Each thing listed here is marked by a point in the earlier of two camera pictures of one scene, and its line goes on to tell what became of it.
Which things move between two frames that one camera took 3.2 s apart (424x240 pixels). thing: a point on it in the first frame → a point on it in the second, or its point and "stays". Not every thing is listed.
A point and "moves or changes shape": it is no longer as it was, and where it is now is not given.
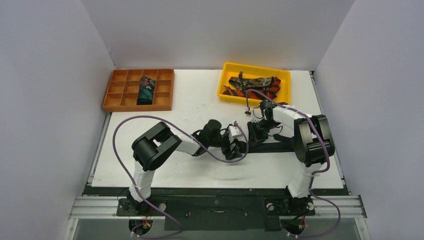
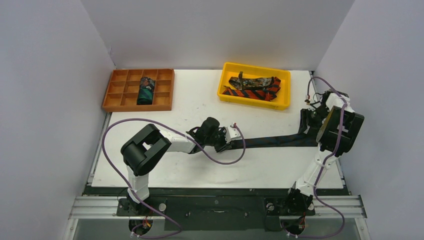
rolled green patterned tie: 146,88 stays
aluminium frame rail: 350,207 stays
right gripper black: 258,131 → 306,120
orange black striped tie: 272,92 stays
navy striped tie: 285,144 moves or changes shape
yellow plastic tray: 230,70 stays
